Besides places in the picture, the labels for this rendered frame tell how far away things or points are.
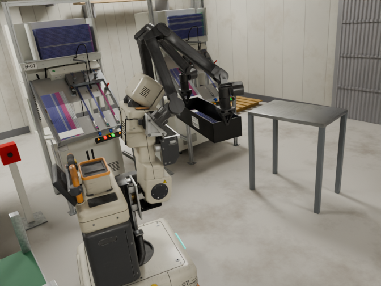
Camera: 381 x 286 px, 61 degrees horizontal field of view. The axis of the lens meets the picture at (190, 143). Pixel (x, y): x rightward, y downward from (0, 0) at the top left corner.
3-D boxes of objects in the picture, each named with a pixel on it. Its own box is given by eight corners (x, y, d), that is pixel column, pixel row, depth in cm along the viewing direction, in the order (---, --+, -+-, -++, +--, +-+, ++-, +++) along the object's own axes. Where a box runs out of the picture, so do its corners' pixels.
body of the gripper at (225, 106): (226, 107, 175) (225, 93, 172) (236, 111, 166) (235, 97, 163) (215, 109, 173) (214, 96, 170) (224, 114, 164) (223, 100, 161)
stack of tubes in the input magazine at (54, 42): (94, 51, 330) (89, 23, 320) (42, 59, 302) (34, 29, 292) (90, 51, 339) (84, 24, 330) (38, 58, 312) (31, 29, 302)
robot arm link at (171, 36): (155, 36, 168) (154, 29, 158) (161, 27, 169) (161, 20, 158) (221, 87, 171) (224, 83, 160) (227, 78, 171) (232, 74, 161)
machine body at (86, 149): (126, 176, 372) (117, 125, 350) (65, 200, 334) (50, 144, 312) (103, 160, 422) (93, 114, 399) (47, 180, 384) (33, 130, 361)
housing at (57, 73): (98, 75, 345) (100, 66, 334) (51, 84, 319) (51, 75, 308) (94, 70, 348) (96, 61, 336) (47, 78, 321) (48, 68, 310)
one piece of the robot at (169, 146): (157, 168, 181) (152, 131, 173) (144, 151, 205) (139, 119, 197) (183, 161, 186) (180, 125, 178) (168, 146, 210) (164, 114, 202)
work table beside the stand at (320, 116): (318, 214, 275) (324, 124, 245) (249, 189, 323) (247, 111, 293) (340, 192, 303) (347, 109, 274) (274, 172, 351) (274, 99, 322)
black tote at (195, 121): (176, 117, 222) (174, 101, 218) (199, 112, 228) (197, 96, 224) (214, 143, 173) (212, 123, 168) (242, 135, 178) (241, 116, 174)
